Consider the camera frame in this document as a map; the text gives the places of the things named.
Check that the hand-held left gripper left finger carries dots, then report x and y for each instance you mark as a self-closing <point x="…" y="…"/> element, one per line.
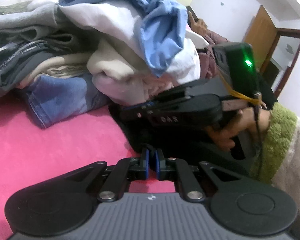
<point x="146" y="165"/>

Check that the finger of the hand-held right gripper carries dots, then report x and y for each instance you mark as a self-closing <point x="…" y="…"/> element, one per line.
<point x="137" y="111"/>

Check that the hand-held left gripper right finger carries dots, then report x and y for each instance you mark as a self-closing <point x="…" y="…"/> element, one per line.
<point x="158" y="165"/>

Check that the black printed shirt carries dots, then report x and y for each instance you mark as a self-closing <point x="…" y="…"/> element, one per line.
<point x="190" y="142"/>

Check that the person's right forearm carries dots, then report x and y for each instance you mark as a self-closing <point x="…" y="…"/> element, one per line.
<point x="280" y="135"/>

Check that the person's right hand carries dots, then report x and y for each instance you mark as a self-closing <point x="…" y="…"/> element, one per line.
<point x="250" y="122"/>

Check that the beige garment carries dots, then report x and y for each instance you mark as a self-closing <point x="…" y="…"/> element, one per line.
<point x="115" y="62"/>

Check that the blue jeans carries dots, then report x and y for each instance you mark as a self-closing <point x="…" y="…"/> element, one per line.
<point x="60" y="97"/>

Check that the light blue shirt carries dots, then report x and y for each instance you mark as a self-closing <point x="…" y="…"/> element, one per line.
<point x="160" y="30"/>

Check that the black phone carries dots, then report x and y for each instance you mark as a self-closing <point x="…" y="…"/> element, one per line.
<point x="192" y="15"/>

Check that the white garment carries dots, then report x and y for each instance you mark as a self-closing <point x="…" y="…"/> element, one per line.
<point x="110" y="22"/>

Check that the pink floral blanket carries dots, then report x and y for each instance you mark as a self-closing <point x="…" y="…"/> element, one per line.
<point x="52" y="150"/>

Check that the wooden door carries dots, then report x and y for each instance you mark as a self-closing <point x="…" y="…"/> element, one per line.
<point x="260" y="35"/>

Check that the dark striped garment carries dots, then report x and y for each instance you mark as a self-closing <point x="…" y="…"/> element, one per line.
<point x="15" y="60"/>

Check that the grey garment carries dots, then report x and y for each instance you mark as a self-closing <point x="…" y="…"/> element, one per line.
<point x="15" y="22"/>

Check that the dark wooden door frame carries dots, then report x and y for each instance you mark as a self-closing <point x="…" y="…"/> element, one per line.
<point x="290" y="30"/>

